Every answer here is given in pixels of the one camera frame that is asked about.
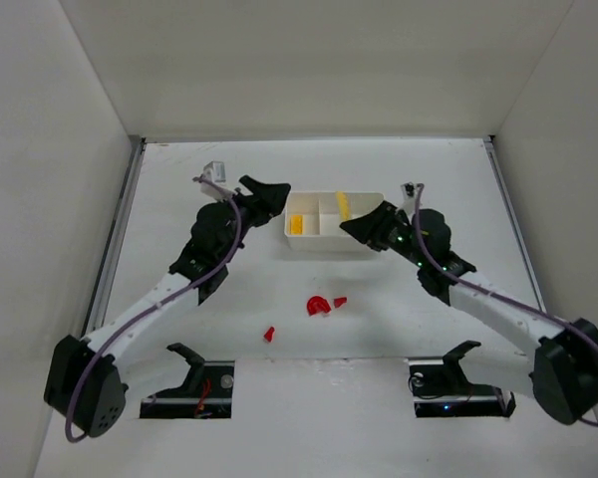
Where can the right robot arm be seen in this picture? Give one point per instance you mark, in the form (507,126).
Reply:
(556,362)

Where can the aluminium rail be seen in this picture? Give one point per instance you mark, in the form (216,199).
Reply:
(508,276)
(98,305)

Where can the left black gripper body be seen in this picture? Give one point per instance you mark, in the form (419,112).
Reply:
(252,202)

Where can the left aluminium rail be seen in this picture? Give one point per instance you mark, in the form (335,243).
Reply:
(98,305)

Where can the small red lego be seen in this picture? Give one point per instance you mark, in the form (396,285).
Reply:
(339,302)

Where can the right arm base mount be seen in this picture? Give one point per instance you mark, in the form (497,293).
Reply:
(440,389)

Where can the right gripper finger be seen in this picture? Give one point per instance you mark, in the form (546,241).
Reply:
(386,208)
(367,230)

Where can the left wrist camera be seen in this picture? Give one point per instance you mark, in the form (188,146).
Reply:
(213,172)

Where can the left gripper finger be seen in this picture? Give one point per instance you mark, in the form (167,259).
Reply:
(274,197)
(256,188)

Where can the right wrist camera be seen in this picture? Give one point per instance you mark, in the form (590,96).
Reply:
(411,197)

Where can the red arch lego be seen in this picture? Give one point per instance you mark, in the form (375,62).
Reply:
(318,305)

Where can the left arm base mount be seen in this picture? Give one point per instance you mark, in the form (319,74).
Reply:
(204,393)

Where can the yellow long lego brick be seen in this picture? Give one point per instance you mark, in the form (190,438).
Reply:
(344,206)

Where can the right aluminium rail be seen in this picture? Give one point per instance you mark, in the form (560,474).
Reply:
(508,276)

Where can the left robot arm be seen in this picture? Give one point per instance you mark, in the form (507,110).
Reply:
(90,379)

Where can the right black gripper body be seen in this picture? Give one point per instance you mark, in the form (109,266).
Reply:
(386,228)

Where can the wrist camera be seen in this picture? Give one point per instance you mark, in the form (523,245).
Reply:
(213,172)
(411,197)

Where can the red lego wedge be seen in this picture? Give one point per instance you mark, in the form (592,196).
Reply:
(269,335)

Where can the white divided container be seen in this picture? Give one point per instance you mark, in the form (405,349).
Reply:
(322,232)

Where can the yellow lego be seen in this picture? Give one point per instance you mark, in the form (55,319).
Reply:
(296,224)

